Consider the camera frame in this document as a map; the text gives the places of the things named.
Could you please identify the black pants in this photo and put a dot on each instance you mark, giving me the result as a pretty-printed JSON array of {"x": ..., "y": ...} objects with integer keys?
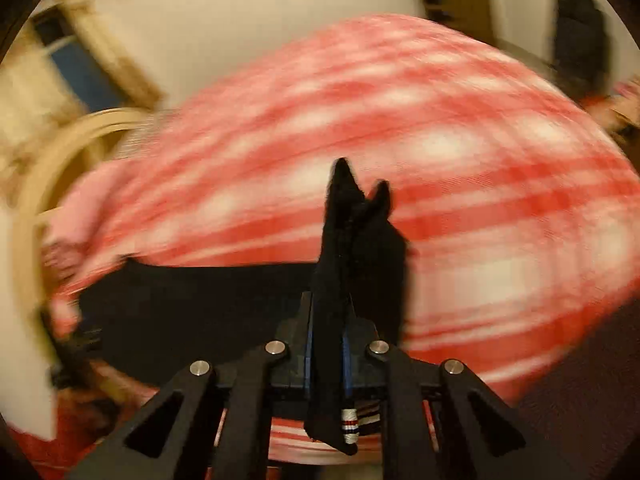
[{"x": 149, "y": 321}]

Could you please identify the dark blue window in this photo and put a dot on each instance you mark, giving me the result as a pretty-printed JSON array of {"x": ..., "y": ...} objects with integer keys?
[{"x": 89, "y": 82}]

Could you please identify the cream wooden headboard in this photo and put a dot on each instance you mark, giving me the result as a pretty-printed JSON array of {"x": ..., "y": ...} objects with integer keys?
[{"x": 83, "y": 138}]

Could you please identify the striped grey pillow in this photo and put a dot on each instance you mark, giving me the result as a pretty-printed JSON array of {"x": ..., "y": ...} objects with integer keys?
[{"x": 141, "y": 136}]

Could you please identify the black bag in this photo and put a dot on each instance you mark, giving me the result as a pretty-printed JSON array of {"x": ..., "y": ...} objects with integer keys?
[{"x": 580, "y": 50}]

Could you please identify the folded pink blanket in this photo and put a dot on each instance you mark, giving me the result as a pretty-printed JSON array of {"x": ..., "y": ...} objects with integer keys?
[{"x": 72, "y": 226}]

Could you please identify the beige floral right curtain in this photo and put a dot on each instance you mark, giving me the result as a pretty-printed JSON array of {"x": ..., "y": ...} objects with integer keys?
[{"x": 110, "y": 53}]

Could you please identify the beige floral curtain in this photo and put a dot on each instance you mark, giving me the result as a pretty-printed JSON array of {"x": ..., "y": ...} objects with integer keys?
[
  {"x": 35, "y": 103},
  {"x": 110, "y": 53}
]

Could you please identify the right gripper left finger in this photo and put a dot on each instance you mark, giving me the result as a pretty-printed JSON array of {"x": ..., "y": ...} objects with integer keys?
[{"x": 210, "y": 422}]

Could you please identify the beige floral left curtain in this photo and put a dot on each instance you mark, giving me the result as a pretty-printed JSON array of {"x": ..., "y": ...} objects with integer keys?
[{"x": 35, "y": 103}]

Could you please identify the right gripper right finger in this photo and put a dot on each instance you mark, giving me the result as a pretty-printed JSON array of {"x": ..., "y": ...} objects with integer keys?
[{"x": 441, "y": 421}]

